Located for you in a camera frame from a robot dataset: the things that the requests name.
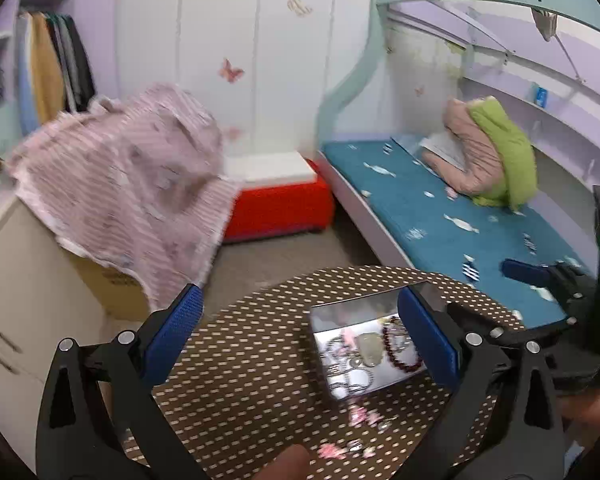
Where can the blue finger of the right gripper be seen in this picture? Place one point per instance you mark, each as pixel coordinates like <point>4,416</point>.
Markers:
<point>537,276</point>

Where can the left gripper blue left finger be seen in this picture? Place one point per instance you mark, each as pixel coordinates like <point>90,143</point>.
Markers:
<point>98,418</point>

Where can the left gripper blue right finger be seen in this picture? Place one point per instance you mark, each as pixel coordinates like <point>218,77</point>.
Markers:
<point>501,420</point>

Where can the pink hair clips pile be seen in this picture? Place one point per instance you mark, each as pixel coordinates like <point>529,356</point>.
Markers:
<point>361,432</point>

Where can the white jade pendant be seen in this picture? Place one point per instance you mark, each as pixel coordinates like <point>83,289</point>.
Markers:
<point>371,348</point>

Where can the dark brown jewelry box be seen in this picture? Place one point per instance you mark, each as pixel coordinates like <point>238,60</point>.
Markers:
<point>333,328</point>

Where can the operator right hand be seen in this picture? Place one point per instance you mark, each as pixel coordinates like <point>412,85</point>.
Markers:
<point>584,410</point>

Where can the operator left thumb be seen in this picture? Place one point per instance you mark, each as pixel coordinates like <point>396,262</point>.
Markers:
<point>291,464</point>

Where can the blue candy print mattress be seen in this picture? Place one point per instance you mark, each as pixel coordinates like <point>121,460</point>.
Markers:
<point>453,236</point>

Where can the pink and green quilt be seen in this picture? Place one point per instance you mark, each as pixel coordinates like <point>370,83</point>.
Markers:
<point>499,161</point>

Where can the cardboard box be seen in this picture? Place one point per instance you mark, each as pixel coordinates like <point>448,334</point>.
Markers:
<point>120,295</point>

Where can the cream low cabinet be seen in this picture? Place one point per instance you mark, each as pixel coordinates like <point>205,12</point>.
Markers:
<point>42,300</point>

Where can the brown polka dot tablecloth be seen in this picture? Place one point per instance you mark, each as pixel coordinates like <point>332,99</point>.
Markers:
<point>245,386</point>

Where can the white pillow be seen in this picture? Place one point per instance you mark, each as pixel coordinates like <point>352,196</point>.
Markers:
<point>446,146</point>

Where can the pink checkered blanket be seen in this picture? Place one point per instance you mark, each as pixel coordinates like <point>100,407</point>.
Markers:
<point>137,185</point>

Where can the red storage ottoman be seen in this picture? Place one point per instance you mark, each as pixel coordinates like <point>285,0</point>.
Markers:
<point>282,194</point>

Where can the hanging clothes row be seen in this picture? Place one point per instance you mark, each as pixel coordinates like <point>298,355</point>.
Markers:
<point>53,73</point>

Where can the white wardrobe doors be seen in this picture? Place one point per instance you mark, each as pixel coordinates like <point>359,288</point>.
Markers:
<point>261,67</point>

